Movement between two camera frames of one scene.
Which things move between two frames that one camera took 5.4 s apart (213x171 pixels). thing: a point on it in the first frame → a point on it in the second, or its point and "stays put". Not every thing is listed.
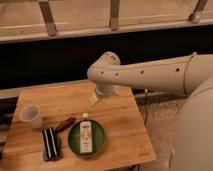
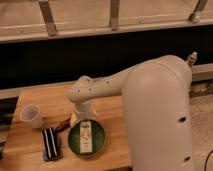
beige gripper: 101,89 → 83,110
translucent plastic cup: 32,115 stays put
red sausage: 65,124 stays put
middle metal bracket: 114,15 stays put
